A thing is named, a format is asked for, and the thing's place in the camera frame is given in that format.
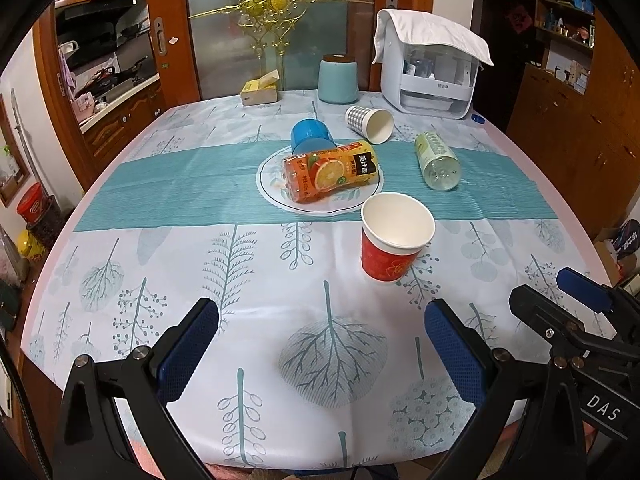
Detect wooden kitchen counter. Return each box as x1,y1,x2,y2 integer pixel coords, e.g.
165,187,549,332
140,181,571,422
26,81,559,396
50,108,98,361
77,80,168,187

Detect range hood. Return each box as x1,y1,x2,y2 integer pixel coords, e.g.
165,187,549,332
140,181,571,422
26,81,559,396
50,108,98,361
54,0,149,23

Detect orange juice bottle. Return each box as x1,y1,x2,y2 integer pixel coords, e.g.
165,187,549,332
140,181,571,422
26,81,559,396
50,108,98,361
282,139,380,205

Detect cardboard box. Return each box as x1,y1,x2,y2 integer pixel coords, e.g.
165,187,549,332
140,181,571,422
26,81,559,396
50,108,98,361
594,219,640,287

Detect red tin can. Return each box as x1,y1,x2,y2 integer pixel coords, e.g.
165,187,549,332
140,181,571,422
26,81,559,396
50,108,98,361
16,183,49,225

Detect yellow tissue box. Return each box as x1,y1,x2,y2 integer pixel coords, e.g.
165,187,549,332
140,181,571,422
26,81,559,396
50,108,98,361
239,69,281,107

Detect blue plastic cup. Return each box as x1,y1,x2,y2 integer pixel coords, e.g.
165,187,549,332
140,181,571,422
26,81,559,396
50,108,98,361
290,118,335,157

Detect white water dispenser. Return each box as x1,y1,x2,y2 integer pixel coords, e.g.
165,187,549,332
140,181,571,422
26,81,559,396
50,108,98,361
380,42,482,120

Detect wooden cabinet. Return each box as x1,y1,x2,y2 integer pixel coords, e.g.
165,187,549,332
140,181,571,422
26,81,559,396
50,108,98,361
506,9,640,242

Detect red paper cup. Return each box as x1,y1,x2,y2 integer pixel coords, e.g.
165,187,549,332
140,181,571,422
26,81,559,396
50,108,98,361
360,192,437,282

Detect clear bottle with green label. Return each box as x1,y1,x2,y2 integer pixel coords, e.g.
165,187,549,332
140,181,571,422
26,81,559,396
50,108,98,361
413,131,461,192

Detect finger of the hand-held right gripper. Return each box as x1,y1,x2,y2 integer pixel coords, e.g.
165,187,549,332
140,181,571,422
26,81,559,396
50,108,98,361
556,267,640,313
509,284,640,362

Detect pink cloth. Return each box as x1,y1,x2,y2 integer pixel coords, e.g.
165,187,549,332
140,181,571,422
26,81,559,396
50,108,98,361
57,44,77,97

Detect wooden wall shelf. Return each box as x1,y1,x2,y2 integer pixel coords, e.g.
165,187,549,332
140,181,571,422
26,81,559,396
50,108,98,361
534,0,599,52

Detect frosted glass door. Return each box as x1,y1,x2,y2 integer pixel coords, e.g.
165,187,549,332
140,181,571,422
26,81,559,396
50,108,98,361
185,0,352,102

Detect light blue canister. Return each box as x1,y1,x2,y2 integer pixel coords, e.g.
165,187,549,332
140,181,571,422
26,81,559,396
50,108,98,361
318,53,360,105

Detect white towel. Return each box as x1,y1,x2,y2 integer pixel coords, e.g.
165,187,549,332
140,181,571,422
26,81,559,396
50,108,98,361
372,8,495,67

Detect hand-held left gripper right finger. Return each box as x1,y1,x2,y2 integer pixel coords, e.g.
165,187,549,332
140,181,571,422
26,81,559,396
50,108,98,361
424,298,596,480

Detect dark jar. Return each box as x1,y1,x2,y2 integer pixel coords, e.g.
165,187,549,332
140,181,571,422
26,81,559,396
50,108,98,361
27,197,67,257

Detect checked paper cup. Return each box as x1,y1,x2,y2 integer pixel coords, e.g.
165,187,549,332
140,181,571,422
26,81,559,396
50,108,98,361
345,105,395,145

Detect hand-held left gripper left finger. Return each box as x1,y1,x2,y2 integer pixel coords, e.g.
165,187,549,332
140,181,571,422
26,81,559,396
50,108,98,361
50,297,221,480

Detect gold door ornament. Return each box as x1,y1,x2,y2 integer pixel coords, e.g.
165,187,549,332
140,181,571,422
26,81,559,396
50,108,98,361
189,0,377,69

